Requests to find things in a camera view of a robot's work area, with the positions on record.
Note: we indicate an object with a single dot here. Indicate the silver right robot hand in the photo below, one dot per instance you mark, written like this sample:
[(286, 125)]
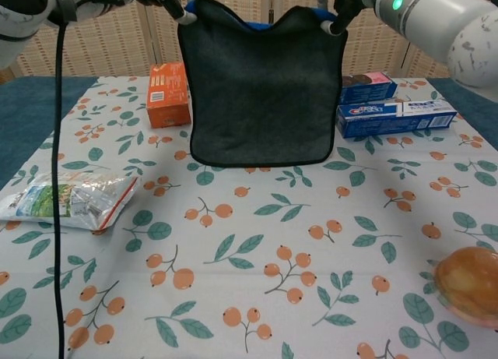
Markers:
[(348, 8)]

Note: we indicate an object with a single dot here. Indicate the blue towel with black trim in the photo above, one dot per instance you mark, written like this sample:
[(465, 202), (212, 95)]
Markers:
[(264, 94)]

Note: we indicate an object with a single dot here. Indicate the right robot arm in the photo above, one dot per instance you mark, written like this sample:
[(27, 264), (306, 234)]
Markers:
[(428, 12)]

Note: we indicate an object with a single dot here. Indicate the blue Oreo cookie box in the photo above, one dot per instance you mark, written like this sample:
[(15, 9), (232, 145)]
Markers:
[(373, 90)]

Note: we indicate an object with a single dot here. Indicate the orange cardboard box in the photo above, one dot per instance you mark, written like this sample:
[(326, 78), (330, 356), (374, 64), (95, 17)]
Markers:
[(167, 94)]

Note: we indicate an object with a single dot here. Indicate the blue Crest toothpaste box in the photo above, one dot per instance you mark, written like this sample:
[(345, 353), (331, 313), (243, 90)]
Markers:
[(389, 119)]

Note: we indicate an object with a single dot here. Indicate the clear plastic snack bag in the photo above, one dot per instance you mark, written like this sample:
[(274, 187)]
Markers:
[(89, 203)]

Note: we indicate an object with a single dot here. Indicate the floral tablecloth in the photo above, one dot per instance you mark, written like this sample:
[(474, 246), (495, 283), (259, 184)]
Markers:
[(272, 226)]

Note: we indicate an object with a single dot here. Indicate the woven folding screen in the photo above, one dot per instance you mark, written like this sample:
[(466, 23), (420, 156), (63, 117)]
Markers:
[(116, 36)]

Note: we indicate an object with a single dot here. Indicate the plastic wrapped bun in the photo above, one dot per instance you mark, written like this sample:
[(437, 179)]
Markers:
[(470, 285)]

